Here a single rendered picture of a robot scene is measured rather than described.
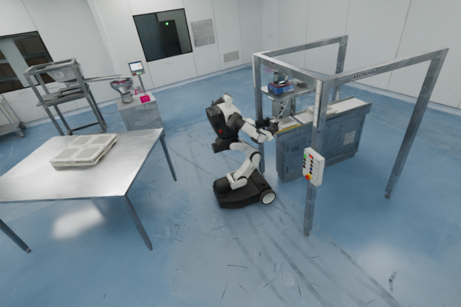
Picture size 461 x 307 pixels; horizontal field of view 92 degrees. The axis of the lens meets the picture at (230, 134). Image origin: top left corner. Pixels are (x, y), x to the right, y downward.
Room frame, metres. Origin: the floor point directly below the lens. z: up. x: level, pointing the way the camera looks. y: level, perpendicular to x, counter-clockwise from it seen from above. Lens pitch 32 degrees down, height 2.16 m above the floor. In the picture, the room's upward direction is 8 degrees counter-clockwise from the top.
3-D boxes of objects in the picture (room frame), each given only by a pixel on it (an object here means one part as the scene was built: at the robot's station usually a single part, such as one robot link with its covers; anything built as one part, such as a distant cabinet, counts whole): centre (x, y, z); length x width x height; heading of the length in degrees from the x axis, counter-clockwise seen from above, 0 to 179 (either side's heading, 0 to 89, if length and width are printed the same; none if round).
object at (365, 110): (2.33, -1.10, 0.77); 1.30 x 0.29 x 0.10; 107
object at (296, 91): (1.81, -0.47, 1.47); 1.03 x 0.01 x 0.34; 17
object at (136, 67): (4.06, 1.48, 1.07); 0.23 x 0.10 x 0.62; 115
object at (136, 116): (3.84, 1.61, 0.38); 0.63 x 0.57 x 0.76; 115
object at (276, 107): (2.04, -0.58, 1.14); 0.22 x 0.11 x 0.20; 107
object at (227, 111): (1.98, 0.04, 1.11); 0.34 x 0.30 x 0.36; 17
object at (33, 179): (2.01, 1.63, 0.83); 1.50 x 1.10 x 0.04; 83
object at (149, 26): (6.76, 1.42, 1.43); 1.38 x 0.01 x 1.16; 115
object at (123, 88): (3.87, 1.68, 0.95); 0.49 x 0.36 x 0.37; 115
